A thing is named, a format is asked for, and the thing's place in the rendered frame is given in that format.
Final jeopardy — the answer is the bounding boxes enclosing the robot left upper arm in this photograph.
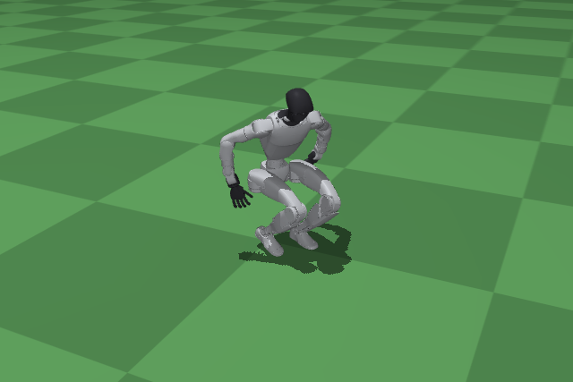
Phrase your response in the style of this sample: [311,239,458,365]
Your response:
[308,110,331,138]

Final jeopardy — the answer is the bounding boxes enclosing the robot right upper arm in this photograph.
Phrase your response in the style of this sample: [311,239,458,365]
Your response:
[220,119,273,149]

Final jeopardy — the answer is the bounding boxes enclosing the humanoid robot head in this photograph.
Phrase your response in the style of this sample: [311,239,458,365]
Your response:
[278,88,313,126]

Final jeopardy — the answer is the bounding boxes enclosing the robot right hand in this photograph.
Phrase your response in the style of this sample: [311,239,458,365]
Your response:
[226,174,253,208]

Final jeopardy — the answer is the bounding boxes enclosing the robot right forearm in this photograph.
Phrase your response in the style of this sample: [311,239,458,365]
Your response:
[219,141,237,185]

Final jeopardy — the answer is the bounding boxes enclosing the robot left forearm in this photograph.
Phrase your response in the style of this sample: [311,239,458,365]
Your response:
[312,128,331,160]

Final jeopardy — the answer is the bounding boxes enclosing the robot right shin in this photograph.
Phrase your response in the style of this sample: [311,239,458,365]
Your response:
[261,206,303,237]

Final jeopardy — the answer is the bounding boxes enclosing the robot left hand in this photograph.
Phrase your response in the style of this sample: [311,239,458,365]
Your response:
[304,151,318,165]

